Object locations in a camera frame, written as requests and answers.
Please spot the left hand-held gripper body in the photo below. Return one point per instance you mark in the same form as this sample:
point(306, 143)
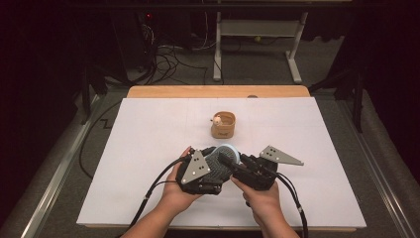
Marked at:
point(194, 168)

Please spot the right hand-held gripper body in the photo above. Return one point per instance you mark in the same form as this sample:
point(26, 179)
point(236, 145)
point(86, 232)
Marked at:
point(261, 175)

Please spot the light blue hairbrush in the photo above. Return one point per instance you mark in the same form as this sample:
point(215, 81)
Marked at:
point(231, 152)

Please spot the person's right hand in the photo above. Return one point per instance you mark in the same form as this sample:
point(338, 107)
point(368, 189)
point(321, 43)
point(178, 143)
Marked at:
point(261, 201)

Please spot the person's left hand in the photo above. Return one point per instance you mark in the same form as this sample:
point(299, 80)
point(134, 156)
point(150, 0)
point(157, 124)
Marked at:
point(178, 195)

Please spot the yellow holder with animal figure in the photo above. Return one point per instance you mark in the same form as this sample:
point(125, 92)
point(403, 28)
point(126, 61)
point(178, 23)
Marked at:
point(224, 130)

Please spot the white table sheet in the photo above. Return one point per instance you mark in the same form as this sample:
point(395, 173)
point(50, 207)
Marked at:
point(148, 132)

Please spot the small yellow-green ball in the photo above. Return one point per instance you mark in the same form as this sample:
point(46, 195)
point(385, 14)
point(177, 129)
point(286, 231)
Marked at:
point(257, 38)

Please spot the black stand leg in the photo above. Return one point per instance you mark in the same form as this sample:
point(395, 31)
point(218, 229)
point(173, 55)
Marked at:
point(86, 95)
point(356, 99)

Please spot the dark computer tower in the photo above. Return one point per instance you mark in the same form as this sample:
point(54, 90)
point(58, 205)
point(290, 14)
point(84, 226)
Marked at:
point(132, 39)

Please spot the aluminium floor rail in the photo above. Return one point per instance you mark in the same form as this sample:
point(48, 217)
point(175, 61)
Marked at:
point(56, 175)
point(376, 178)

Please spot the white metal desk frame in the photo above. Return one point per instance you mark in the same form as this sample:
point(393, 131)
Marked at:
point(257, 28)

